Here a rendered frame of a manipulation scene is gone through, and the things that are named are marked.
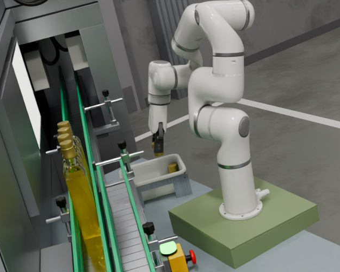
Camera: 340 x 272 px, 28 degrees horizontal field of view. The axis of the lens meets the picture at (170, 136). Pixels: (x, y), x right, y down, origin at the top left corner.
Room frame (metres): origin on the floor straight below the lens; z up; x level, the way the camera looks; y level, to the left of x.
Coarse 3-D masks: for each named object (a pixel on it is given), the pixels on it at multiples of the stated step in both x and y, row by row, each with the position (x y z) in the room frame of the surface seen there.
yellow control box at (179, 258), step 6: (180, 246) 1.61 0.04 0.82; (180, 252) 1.58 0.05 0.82; (162, 258) 1.57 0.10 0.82; (168, 258) 1.57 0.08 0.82; (174, 258) 1.56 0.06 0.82; (180, 258) 1.56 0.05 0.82; (186, 258) 1.59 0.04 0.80; (168, 264) 1.56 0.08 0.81; (174, 264) 1.56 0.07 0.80; (180, 264) 1.56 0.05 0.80; (186, 264) 1.57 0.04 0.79; (168, 270) 1.56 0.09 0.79; (174, 270) 1.56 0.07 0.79; (180, 270) 1.56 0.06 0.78; (186, 270) 1.56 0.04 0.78
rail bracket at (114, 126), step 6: (108, 102) 2.65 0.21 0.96; (114, 102) 2.65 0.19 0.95; (84, 108) 2.64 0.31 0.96; (90, 108) 2.65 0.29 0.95; (108, 108) 2.65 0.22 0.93; (114, 120) 2.65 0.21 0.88; (102, 126) 2.67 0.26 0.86; (108, 126) 2.65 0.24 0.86; (114, 126) 2.64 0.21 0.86; (96, 132) 2.63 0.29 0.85; (102, 132) 2.63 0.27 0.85; (96, 138) 2.63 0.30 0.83
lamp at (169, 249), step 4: (164, 244) 1.59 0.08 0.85; (168, 244) 1.58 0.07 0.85; (172, 244) 1.58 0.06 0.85; (160, 248) 1.59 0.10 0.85; (164, 248) 1.58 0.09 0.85; (168, 248) 1.58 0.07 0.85; (172, 248) 1.58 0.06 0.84; (176, 248) 1.59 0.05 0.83; (164, 252) 1.58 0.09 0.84; (168, 252) 1.57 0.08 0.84; (172, 252) 1.58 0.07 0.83
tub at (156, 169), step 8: (152, 160) 2.22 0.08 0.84; (160, 160) 2.22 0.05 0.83; (168, 160) 2.22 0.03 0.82; (176, 160) 2.21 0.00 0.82; (136, 168) 2.21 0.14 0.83; (144, 168) 2.21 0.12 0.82; (152, 168) 2.22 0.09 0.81; (160, 168) 2.22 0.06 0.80; (184, 168) 2.08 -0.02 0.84; (120, 176) 2.14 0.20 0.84; (136, 176) 2.21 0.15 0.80; (144, 176) 2.21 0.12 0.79; (152, 176) 2.21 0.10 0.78; (160, 176) 2.06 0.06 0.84; (168, 176) 2.06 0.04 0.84; (136, 184) 2.05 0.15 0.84; (144, 184) 2.05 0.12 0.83
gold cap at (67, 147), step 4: (64, 140) 1.71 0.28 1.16; (68, 140) 1.71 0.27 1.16; (60, 144) 1.69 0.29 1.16; (64, 144) 1.68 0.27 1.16; (68, 144) 1.68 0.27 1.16; (72, 144) 1.70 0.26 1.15; (64, 148) 1.68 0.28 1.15; (68, 148) 1.68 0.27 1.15; (72, 148) 1.69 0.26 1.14; (64, 152) 1.69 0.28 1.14; (68, 152) 1.68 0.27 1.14; (72, 152) 1.69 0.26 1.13; (64, 156) 1.69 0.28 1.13; (68, 156) 1.68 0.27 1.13; (72, 156) 1.68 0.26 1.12
